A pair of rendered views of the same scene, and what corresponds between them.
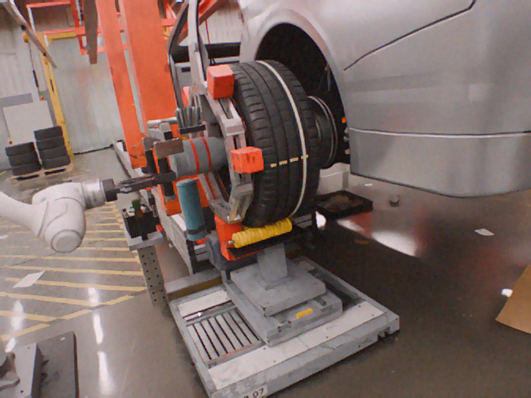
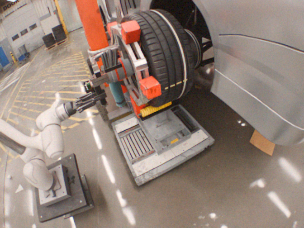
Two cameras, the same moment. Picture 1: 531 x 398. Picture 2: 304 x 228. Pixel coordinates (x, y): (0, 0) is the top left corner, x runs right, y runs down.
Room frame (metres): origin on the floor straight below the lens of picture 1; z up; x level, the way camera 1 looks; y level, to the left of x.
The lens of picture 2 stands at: (0.56, 0.01, 1.27)
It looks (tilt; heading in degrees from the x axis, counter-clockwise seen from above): 45 degrees down; 4
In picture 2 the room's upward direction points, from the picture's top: 11 degrees counter-clockwise
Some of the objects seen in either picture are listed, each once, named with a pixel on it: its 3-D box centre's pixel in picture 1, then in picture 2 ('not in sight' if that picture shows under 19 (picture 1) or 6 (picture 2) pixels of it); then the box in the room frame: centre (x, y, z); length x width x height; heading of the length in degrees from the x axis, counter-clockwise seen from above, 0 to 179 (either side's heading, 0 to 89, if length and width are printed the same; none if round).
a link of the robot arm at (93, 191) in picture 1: (95, 193); (64, 111); (1.10, 0.53, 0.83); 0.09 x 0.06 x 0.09; 23
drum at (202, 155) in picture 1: (197, 155); (118, 69); (1.41, 0.24, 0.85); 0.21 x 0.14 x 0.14; 113
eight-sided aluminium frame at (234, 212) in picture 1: (215, 152); (128, 65); (1.44, 0.17, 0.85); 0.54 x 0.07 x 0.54; 23
